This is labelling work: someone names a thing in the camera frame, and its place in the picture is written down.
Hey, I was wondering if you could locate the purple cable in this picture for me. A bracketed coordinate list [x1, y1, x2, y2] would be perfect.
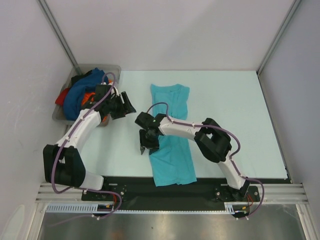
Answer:
[145, 102, 265, 221]
[47, 72, 123, 227]

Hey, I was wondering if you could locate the orange t-shirt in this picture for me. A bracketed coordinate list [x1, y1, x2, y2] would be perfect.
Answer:
[81, 92, 110, 126]

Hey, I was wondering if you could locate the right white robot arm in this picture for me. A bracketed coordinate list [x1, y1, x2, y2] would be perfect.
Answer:
[134, 112, 250, 201]

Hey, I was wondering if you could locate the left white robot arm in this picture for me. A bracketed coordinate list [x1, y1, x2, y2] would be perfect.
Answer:
[43, 83, 136, 200]

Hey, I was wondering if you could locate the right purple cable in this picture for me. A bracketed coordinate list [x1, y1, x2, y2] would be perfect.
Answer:
[145, 102, 265, 221]

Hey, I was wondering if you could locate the aluminium corner post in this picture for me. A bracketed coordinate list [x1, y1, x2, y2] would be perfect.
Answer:
[36, 0, 82, 75]
[256, 0, 304, 76]

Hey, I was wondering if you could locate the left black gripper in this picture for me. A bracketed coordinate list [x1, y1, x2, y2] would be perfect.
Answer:
[106, 91, 136, 120]

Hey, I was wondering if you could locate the red t-shirt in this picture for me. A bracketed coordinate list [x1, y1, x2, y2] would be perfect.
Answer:
[55, 88, 70, 106]

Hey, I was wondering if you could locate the left aluminium corner post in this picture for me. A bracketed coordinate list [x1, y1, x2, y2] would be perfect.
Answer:
[36, 0, 82, 75]

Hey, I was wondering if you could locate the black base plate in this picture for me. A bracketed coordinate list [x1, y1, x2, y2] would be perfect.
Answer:
[49, 174, 293, 212]

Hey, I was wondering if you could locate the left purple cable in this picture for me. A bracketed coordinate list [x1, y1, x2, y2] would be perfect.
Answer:
[47, 72, 123, 227]

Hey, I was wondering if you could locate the white cable duct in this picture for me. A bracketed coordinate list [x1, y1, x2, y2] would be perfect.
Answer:
[45, 202, 248, 215]

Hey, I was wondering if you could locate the light blue t-shirt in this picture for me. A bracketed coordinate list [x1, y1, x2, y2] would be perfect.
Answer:
[149, 84, 197, 187]

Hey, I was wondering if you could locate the dark blue t-shirt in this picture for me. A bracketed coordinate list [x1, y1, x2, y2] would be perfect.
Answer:
[63, 67, 105, 121]

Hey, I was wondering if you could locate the right aluminium corner post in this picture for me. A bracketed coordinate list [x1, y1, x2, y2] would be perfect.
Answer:
[256, 0, 304, 76]

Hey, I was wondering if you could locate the black t-shirt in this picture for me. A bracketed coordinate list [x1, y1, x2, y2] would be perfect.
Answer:
[71, 70, 92, 86]

